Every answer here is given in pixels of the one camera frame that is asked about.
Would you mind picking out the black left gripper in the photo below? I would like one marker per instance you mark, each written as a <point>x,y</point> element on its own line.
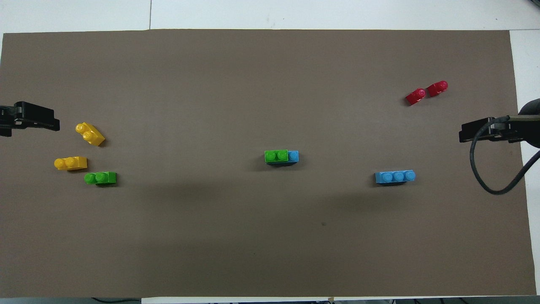
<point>29,112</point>

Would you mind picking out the red one-stud block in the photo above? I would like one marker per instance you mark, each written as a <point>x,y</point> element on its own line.
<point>437,88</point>
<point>416,96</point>

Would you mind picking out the brown table mat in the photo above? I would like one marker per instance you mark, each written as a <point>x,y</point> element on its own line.
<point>253,84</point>

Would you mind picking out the yellow two-stud block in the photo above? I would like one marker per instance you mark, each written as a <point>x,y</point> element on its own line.
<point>90,134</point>
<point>71,163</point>

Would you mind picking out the green two-stud block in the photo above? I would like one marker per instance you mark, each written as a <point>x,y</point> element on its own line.
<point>101,178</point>
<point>276,156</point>

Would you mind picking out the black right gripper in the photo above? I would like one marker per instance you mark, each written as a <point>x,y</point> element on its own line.
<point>504,133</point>

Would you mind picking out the blue three-stud block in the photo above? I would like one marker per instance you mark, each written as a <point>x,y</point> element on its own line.
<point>293,156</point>
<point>395,177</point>

